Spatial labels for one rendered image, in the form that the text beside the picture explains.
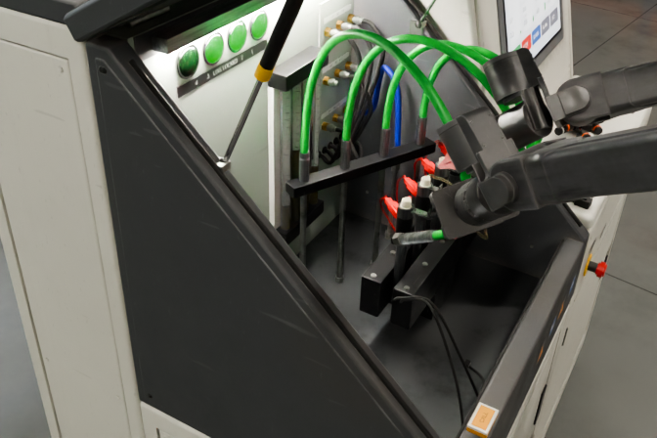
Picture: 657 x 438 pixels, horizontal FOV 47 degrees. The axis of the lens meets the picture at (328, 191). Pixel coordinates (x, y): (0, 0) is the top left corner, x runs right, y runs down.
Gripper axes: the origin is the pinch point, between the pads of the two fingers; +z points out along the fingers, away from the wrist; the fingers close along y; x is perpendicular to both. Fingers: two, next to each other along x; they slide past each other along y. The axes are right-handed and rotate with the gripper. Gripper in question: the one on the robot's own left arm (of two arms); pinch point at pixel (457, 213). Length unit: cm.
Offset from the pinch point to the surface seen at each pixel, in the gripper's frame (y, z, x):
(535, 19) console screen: -51, 57, -39
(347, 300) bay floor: 13.3, 46.8, 7.2
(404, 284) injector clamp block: 5.3, 26.8, 7.4
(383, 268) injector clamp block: 7.2, 30.1, 3.7
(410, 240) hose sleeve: 5.7, 8.7, 1.1
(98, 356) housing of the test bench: 59, 34, 2
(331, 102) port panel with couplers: 3, 45, -31
